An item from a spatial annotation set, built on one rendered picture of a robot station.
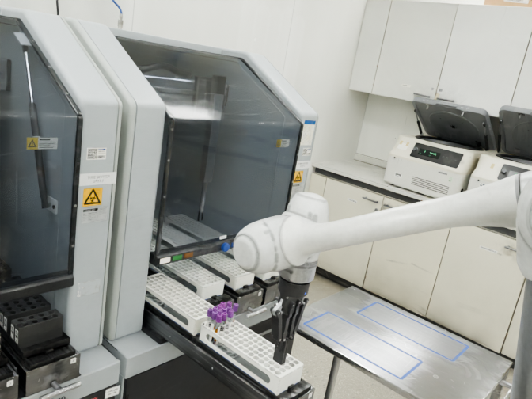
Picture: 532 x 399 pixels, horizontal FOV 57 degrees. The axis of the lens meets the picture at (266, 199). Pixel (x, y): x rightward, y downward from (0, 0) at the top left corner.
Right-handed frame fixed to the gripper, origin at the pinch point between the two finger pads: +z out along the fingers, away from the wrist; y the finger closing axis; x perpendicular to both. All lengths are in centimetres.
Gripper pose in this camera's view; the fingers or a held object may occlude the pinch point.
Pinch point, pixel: (281, 349)
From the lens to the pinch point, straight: 130.0
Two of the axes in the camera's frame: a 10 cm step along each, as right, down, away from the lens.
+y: -6.6, 0.9, -7.5
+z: -1.6, 9.5, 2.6
